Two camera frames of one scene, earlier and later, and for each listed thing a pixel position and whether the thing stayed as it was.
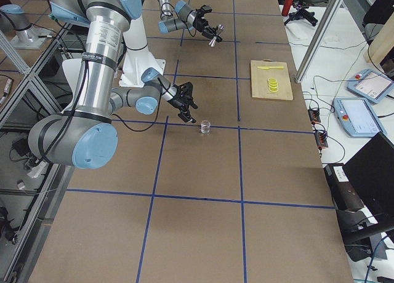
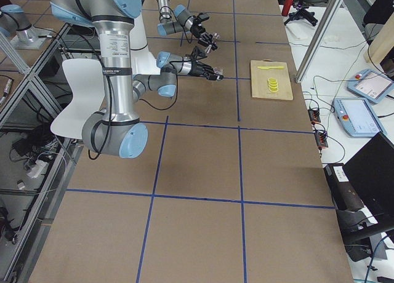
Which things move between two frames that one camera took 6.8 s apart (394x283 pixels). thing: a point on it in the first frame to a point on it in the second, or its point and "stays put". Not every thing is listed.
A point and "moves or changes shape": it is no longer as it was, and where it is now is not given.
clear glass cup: x=205 y=127 to x=219 y=70
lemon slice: x=273 y=85 stays put
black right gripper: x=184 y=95 to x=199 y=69
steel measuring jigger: x=220 y=27 moves or changes shape
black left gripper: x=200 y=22 to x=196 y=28
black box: x=345 y=196 stays put
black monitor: x=370 y=171 stays put
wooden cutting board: x=259 y=80 stays put
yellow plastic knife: x=267 y=67 stays put
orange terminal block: x=314 y=115 stays put
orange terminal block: x=321 y=141 stays put
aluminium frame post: x=322 y=29 stays put
